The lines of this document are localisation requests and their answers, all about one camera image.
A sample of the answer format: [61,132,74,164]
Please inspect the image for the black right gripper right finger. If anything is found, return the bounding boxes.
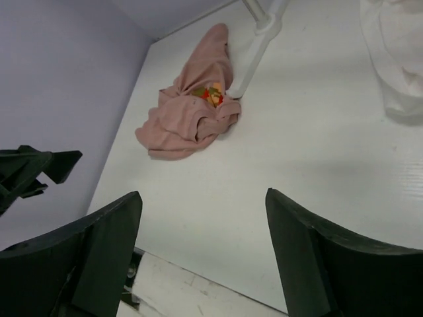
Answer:
[265,188,422,316]

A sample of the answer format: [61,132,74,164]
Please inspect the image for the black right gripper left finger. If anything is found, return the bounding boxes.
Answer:
[1,192,143,316]

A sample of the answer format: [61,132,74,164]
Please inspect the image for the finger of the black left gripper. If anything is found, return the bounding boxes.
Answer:
[1,145,82,214]

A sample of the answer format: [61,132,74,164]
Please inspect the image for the pink t shirt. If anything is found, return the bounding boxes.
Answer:
[135,23,241,160]

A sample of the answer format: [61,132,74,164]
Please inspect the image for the white t shirt red print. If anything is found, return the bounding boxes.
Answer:
[360,1,422,125]

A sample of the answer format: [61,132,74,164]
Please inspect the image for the white clothes rack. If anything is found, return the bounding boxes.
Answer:
[226,0,289,99]

